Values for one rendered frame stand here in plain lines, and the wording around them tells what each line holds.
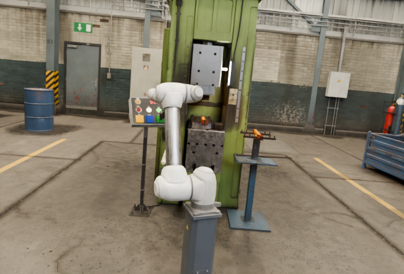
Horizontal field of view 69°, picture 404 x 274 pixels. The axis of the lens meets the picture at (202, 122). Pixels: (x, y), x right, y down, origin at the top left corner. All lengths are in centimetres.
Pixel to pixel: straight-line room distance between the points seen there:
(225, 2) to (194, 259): 241
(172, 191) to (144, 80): 673
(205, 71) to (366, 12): 811
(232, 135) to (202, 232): 151
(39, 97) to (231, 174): 481
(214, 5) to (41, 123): 496
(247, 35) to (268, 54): 602
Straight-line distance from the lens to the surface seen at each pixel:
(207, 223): 195
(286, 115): 943
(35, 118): 708
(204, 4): 321
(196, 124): 302
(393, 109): 977
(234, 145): 325
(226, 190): 340
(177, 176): 180
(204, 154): 303
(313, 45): 965
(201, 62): 299
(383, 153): 606
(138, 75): 838
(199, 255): 204
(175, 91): 190
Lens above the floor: 145
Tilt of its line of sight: 9 degrees down
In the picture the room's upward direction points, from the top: 5 degrees clockwise
